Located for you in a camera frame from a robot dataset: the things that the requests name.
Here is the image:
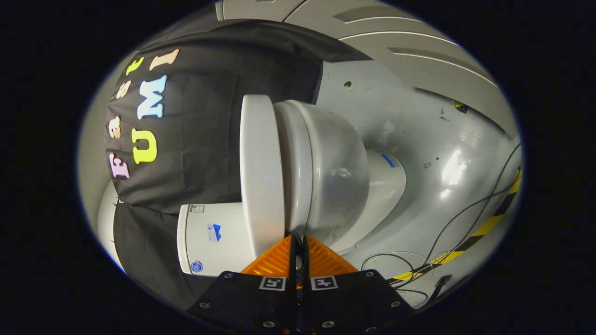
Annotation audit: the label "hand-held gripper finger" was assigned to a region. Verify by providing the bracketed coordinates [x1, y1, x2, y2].
[298, 234, 415, 335]
[186, 234, 298, 335]

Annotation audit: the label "white toilet lid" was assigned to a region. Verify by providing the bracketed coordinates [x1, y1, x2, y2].
[239, 94, 285, 259]

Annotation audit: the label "white toilet with tank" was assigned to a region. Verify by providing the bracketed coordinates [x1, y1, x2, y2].
[177, 99, 406, 277]

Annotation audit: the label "black backdrop cloth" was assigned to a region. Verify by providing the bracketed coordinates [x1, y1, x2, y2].
[105, 19, 373, 310]

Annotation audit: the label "yellow black floor tape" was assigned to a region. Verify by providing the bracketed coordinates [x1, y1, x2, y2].
[389, 167, 522, 284]

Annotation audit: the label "white cabinet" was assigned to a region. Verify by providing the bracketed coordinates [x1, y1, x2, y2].
[217, 0, 517, 138]

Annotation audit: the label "black floor cables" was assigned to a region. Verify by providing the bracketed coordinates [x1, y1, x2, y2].
[361, 142, 522, 308]

